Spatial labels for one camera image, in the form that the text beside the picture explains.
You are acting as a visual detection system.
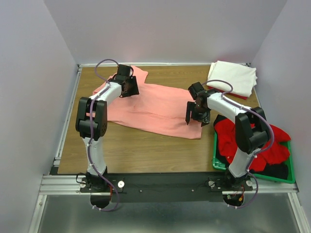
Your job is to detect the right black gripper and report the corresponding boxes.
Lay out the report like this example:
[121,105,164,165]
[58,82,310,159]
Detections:
[185,101,210,127]

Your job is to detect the pink t shirt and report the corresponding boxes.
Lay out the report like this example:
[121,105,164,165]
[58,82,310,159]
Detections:
[107,67,202,139]

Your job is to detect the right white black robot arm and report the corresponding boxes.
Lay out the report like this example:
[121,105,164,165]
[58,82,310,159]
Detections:
[185,82,274,190]

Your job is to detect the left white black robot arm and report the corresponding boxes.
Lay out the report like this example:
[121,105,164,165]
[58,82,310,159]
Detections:
[75,65,139,192]

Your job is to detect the folded red t shirt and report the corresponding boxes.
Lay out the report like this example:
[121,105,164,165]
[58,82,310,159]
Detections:
[207,85,248,100]

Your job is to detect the folded white t shirt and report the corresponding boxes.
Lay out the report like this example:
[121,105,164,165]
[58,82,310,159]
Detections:
[207,61,257,97]

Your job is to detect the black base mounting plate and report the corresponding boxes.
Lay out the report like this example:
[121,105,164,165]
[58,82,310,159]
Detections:
[76,172,253,207]

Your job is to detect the crumpled red t shirt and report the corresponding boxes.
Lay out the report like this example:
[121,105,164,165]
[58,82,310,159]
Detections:
[213,118,292,172]

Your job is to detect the black t shirt in bin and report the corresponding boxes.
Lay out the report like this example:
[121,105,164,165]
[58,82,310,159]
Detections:
[213,114,290,180]

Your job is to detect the green plastic bin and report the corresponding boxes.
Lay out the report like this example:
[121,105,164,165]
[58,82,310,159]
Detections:
[212,132,296,184]

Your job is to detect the aluminium table frame rail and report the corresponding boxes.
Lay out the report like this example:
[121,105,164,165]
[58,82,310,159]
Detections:
[28,64,83,233]

